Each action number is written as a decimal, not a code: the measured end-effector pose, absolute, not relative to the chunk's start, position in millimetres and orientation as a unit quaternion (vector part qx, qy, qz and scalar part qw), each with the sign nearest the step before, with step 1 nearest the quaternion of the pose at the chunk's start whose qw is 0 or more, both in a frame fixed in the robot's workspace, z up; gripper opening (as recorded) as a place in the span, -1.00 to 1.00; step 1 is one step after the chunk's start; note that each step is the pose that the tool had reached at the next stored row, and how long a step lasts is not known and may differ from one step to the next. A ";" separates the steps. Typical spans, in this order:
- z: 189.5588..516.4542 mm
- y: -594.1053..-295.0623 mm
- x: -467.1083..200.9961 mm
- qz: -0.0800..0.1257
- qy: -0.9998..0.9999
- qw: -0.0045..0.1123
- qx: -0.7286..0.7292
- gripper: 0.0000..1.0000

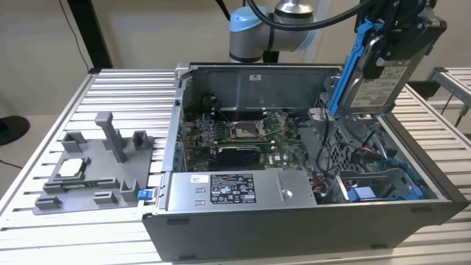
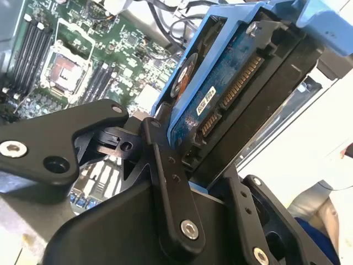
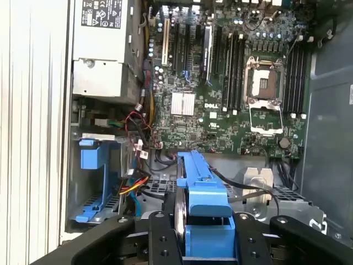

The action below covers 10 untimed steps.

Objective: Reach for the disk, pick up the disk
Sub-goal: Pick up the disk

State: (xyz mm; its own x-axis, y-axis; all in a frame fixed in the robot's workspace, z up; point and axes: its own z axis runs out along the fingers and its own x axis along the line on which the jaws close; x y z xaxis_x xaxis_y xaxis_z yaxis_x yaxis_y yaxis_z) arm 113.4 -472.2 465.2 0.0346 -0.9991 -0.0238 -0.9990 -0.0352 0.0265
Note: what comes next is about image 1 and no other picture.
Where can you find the grey parts rack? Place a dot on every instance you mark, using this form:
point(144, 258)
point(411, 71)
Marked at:
point(103, 171)

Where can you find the silver CPU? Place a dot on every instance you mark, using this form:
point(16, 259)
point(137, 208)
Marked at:
point(71, 167)

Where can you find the RAM slot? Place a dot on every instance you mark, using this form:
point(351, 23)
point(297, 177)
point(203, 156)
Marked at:
point(243, 111)
point(244, 142)

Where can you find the green motherboard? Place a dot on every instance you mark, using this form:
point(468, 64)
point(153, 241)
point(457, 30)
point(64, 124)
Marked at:
point(287, 143)

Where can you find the CPU socket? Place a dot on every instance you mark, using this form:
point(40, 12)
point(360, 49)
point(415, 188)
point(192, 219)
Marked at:
point(244, 132)

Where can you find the blue carrier in bay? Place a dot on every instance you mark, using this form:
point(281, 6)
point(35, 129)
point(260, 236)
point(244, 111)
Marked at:
point(361, 194)

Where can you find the open grey PC case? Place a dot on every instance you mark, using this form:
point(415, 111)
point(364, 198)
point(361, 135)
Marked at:
point(257, 234)

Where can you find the black board power connector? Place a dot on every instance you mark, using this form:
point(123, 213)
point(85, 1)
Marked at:
point(207, 101)

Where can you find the hard disk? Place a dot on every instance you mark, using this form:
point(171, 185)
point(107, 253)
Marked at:
point(379, 88)

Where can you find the blue case latch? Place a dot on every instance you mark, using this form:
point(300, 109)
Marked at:
point(144, 194)

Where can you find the black table bracket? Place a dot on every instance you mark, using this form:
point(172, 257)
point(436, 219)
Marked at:
point(427, 89)

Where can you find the grey metal disk bay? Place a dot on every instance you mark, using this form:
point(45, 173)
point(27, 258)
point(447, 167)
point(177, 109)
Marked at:
point(341, 154)

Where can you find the metal slat side table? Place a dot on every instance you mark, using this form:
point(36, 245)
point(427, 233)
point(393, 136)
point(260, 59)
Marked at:
point(453, 80)

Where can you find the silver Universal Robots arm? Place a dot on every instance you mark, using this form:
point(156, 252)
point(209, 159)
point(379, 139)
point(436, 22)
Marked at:
point(249, 38)

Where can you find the thin locking lever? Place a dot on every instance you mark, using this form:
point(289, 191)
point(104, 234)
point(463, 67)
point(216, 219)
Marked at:
point(224, 116)

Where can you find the silver power supply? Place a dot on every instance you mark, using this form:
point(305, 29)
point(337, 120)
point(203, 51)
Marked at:
point(176, 193)

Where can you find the black round stand foot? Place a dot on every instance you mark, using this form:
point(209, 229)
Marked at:
point(12, 129)

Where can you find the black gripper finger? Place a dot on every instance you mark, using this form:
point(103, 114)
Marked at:
point(376, 69)

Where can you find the black graphics card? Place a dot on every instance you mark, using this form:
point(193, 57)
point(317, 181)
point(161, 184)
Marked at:
point(236, 157)

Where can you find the black upright post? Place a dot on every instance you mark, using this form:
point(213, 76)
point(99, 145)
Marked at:
point(95, 30)

